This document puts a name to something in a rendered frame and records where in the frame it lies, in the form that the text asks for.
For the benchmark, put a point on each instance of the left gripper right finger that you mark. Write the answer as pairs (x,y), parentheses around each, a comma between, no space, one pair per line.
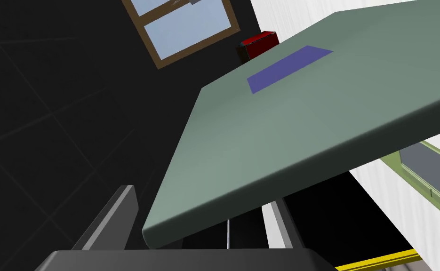
(284,225)

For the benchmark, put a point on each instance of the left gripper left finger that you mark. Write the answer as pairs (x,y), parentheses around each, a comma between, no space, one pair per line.
(110,222)

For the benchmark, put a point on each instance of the grey-green table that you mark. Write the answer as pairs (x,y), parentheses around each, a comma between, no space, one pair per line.
(280,131)

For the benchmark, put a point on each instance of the green-framed window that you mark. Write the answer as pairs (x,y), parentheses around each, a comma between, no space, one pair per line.
(428,173)

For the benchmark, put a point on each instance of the flat blue book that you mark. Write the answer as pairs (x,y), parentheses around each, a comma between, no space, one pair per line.
(287,68)

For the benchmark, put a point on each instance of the red box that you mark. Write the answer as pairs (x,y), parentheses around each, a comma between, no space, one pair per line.
(259,45)

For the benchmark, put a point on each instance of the brown-framed window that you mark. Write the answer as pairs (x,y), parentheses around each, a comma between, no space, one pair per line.
(184,28)

